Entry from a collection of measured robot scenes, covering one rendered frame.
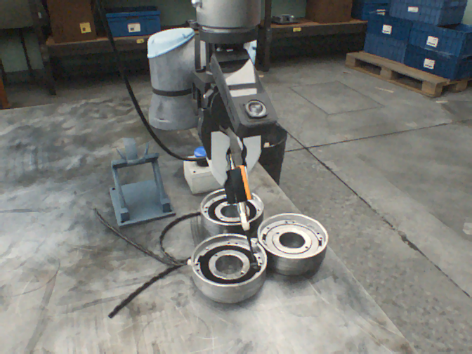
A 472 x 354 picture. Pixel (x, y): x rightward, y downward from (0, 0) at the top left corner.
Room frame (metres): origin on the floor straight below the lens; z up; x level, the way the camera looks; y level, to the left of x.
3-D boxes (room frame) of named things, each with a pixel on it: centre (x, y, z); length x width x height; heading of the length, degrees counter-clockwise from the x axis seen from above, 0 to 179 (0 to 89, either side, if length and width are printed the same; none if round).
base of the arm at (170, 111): (1.00, 0.16, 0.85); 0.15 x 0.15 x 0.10
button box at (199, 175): (0.67, 0.06, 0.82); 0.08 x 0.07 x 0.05; 20
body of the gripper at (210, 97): (0.50, 0.01, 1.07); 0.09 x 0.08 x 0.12; 23
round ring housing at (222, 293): (0.41, 0.01, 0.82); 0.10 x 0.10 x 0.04
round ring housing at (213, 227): (0.53, 0.01, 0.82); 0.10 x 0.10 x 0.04
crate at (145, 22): (4.00, 1.01, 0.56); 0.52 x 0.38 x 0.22; 107
